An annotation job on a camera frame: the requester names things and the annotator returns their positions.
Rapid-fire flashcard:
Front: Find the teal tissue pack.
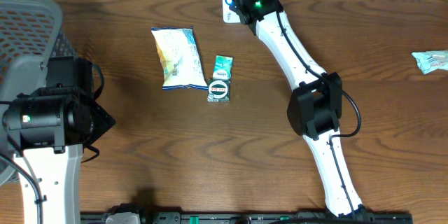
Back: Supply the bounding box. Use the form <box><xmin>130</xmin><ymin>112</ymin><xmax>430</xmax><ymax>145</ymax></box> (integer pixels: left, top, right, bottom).
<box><xmin>212</xmin><ymin>55</ymin><xmax>234</xmax><ymax>81</ymax></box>

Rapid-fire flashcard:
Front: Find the white teal package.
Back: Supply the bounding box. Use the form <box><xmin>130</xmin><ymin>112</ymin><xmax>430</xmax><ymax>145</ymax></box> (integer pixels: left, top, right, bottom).
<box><xmin>151</xmin><ymin>27</ymin><xmax>208</xmax><ymax>90</ymax></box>

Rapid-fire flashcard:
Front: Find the dark green round-label box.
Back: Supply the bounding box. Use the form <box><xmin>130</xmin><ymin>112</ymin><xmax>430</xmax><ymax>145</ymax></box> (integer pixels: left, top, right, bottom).
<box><xmin>207</xmin><ymin>80</ymin><xmax>230</xmax><ymax>102</ymax></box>

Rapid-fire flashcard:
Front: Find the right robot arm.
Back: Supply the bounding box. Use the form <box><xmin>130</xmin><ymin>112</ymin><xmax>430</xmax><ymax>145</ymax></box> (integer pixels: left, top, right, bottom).
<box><xmin>223</xmin><ymin>0</ymin><xmax>363</xmax><ymax>218</ymax></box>

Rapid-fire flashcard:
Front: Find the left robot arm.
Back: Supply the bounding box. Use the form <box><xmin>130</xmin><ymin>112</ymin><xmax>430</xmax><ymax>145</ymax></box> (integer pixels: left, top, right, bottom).
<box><xmin>1</xmin><ymin>57</ymin><xmax>116</xmax><ymax>223</ymax></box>

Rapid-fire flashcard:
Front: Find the white barcode scanner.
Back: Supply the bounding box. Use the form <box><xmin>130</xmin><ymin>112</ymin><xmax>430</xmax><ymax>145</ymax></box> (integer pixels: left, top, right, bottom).
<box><xmin>222</xmin><ymin>0</ymin><xmax>240</xmax><ymax>24</ymax></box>

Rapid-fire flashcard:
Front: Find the grey plastic mesh basket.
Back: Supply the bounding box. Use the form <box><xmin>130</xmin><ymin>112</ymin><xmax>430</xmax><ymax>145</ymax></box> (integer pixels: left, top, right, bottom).
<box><xmin>0</xmin><ymin>0</ymin><xmax>78</xmax><ymax>186</ymax></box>

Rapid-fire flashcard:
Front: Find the right black cable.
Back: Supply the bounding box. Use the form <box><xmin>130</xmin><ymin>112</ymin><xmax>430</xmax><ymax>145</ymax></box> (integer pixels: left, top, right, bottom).
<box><xmin>204</xmin><ymin>0</ymin><xmax>363</xmax><ymax>218</ymax></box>

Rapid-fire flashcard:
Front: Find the black cable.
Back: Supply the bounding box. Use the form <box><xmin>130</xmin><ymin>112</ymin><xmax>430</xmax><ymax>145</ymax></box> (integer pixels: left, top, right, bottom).
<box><xmin>204</xmin><ymin>0</ymin><xmax>363</xmax><ymax>218</ymax></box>
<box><xmin>0</xmin><ymin>152</ymin><xmax>45</xmax><ymax>224</ymax></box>

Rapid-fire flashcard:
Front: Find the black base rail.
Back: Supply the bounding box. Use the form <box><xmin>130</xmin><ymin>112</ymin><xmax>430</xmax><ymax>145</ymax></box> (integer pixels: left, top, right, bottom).
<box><xmin>80</xmin><ymin>210</ymin><xmax>414</xmax><ymax>224</ymax></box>

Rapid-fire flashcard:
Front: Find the left black cable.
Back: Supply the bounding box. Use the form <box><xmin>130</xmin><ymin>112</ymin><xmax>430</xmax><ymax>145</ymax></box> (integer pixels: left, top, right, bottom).
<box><xmin>0</xmin><ymin>152</ymin><xmax>45</xmax><ymax>224</ymax></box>

